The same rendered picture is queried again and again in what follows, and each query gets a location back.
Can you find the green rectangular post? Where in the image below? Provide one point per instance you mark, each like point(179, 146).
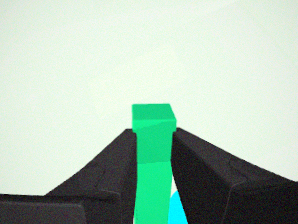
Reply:
point(154, 124)

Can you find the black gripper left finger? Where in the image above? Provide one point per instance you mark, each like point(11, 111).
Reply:
point(103, 192)

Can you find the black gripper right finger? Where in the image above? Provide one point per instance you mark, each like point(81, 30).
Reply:
point(216, 187)

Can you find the cyan circle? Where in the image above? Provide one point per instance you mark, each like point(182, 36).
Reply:
point(176, 214)

